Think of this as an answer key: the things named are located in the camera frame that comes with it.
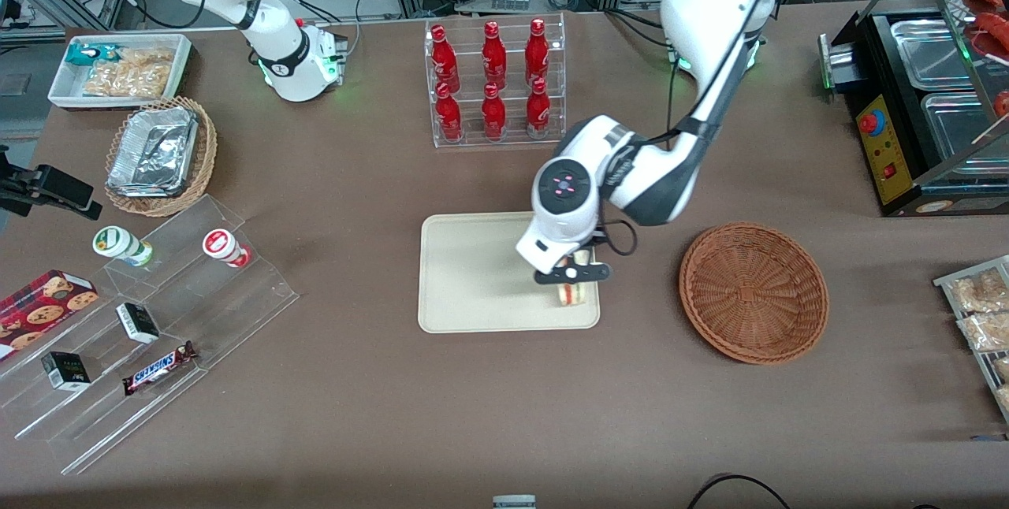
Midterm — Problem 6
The red lid yogurt cup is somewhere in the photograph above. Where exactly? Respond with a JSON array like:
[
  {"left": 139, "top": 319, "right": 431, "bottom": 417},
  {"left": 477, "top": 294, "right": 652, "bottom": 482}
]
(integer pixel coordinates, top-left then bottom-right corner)
[{"left": 202, "top": 228, "right": 252, "bottom": 269}]

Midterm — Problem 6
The clear bag of crackers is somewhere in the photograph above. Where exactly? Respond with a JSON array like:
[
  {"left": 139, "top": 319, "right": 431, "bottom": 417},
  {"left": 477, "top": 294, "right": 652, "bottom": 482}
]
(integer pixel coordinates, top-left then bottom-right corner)
[{"left": 82, "top": 47, "right": 177, "bottom": 98}]

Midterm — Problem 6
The triangular sandwich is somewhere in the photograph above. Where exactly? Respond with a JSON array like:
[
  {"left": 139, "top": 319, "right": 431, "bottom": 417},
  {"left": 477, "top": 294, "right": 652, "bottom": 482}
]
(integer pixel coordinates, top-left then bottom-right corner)
[{"left": 555, "top": 249, "right": 594, "bottom": 308}]

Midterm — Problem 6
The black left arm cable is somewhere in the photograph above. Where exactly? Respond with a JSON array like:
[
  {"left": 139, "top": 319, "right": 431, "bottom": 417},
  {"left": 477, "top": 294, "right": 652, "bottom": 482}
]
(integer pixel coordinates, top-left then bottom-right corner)
[{"left": 601, "top": 0, "right": 799, "bottom": 258}]

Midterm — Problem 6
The red soda bottle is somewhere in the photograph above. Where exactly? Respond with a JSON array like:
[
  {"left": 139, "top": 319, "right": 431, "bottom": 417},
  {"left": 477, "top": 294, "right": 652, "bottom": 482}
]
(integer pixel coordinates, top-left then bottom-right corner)
[
  {"left": 525, "top": 77, "right": 553, "bottom": 139},
  {"left": 430, "top": 24, "right": 462, "bottom": 93},
  {"left": 435, "top": 83, "right": 464, "bottom": 143},
  {"left": 482, "top": 21, "right": 508, "bottom": 89},
  {"left": 525, "top": 18, "right": 551, "bottom": 85},
  {"left": 481, "top": 82, "right": 508, "bottom": 141}
]

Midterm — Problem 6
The beige plastic tray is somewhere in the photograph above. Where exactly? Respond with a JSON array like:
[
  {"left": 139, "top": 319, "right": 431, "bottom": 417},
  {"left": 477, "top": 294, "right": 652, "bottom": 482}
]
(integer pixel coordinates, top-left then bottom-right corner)
[{"left": 418, "top": 210, "right": 601, "bottom": 334}]

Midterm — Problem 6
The grey snack rack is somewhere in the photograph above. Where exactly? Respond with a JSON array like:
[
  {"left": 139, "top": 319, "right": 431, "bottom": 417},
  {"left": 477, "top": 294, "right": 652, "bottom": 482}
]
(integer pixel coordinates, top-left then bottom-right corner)
[{"left": 933, "top": 254, "right": 1009, "bottom": 425}]

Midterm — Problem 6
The white rectangular bin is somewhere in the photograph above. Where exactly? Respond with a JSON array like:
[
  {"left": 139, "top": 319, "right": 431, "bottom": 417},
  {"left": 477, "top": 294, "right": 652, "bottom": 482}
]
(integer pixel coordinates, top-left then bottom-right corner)
[{"left": 47, "top": 33, "right": 193, "bottom": 111}]

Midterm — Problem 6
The black cable loop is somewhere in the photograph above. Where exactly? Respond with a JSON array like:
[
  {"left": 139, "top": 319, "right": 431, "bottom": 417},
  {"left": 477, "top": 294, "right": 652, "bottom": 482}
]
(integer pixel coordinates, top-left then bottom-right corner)
[{"left": 686, "top": 474, "right": 792, "bottom": 509}]

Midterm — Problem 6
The clear acrylic stepped shelf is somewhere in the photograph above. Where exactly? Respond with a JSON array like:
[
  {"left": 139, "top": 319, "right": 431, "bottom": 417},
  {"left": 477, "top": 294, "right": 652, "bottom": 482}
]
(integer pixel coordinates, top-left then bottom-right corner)
[{"left": 0, "top": 194, "right": 300, "bottom": 477}]

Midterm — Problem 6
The stack of foil trays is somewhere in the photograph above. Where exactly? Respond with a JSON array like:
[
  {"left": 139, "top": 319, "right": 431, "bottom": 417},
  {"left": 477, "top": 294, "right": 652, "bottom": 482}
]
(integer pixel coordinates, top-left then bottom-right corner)
[{"left": 106, "top": 106, "right": 200, "bottom": 199}]

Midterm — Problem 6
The clear acrylic bottle rack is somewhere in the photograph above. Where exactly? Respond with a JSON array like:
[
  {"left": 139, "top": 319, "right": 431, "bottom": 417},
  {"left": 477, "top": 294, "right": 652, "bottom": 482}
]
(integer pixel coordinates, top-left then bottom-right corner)
[{"left": 424, "top": 12, "right": 567, "bottom": 150}]

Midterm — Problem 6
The green lid yogurt cup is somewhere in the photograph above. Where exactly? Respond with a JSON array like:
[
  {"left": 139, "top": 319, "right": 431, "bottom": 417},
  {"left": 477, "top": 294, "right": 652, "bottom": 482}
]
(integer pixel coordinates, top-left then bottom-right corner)
[{"left": 92, "top": 225, "right": 155, "bottom": 269}]

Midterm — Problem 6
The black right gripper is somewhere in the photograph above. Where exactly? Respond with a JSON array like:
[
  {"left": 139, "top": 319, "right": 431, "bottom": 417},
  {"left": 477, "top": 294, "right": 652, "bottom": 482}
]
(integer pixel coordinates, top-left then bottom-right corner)
[{"left": 0, "top": 147, "right": 104, "bottom": 221}]

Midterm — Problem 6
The large brown wicker basket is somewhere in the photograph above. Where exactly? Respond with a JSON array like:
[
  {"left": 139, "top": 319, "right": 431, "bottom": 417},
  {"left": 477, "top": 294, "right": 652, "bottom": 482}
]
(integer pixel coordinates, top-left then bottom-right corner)
[{"left": 679, "top": 222, "right": 830, "bottom": 366}]

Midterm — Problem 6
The steel warmer pan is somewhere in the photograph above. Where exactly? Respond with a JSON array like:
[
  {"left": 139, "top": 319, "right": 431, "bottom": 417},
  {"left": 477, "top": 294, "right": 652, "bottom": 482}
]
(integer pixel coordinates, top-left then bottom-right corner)
[
  {"left": 889, "top": 17, "right": 978, "bottom": 92},
  {"left": 920, "top": 91, "right": 1009, "bottom": 162}
]

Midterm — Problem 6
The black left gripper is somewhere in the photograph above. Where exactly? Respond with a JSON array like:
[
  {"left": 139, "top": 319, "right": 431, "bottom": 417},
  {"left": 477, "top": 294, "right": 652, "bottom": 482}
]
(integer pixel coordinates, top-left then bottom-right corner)
[{"left": 569, "top": 236, "right": 609, "bottom": 267}]

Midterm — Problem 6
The small wicker basket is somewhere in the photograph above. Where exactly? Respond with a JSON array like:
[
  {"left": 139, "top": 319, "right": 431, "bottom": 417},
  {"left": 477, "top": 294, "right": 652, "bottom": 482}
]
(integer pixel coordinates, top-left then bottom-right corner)
[{"left": 104, "top": 95, "right": 219, "bottom": 218}]

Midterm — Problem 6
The Snickers chocolate bar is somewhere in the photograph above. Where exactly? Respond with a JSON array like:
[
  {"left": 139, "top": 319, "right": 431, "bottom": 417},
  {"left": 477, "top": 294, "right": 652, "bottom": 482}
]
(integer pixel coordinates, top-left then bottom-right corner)
[{"left": 121, "top": 340, "right": 199, "bottom": 397}]

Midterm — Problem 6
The black food warmer appliance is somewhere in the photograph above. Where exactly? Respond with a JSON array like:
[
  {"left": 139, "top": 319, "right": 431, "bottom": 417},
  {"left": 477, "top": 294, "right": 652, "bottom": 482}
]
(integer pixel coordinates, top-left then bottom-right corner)
[{"left": 817, "top": 0, "right": 1009, "bottom": 218}]

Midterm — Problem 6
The teal snack packet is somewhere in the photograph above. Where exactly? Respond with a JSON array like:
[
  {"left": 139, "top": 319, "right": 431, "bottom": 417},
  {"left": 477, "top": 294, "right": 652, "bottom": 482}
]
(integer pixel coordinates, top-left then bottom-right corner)
[{"left": 65, "top": 42, "right": 125, "bottom": 69}]

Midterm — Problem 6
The small black box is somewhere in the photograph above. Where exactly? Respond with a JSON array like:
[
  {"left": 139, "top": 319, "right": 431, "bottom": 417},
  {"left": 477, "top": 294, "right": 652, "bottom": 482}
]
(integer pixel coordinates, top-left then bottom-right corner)
[
  {"left": 41, "top": 351, "right": 92, "bottom": 392},
  {"left": 115, "top": 302, "right": 161, "bottom": 345}
]

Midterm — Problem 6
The red cookie box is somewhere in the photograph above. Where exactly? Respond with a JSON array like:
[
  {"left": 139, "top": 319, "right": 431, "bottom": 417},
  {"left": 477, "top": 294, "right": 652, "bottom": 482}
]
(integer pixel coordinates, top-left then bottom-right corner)
[{"left": 0, "top": 269, "right": 101, "bottom": 362}]

